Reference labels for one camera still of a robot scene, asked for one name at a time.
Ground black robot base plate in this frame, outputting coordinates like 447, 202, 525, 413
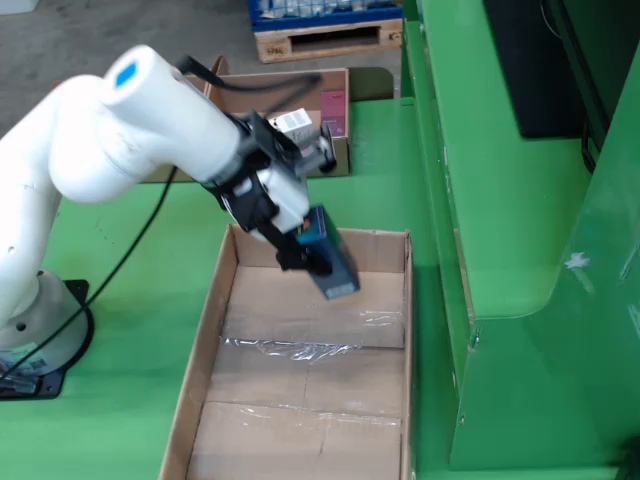
0, 278, 96, 400

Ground blue wire mesh cage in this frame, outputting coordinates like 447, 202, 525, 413
247, 0, 404, 34

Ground green metal cabinet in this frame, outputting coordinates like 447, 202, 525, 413
399, 0, 640, 480

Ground cow pattern white box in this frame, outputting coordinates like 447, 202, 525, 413
272, 107, 315, 144

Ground large shallow cardboard tray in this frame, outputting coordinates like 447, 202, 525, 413
158, 222, 415, 480

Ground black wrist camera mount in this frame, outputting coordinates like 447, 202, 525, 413
238, 110, 337, 177

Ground wooden pallet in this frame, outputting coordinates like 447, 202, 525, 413
253, 19, 404, 64

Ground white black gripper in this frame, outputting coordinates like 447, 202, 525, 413
202, 162, 335, 277

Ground black flat panel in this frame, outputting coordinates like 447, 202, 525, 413
482, 0, 616, 174

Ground blue Secret W box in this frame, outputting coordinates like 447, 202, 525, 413
294, 203, 362, 301

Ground pink product box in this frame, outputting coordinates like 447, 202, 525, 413
319, 89, 349, 139

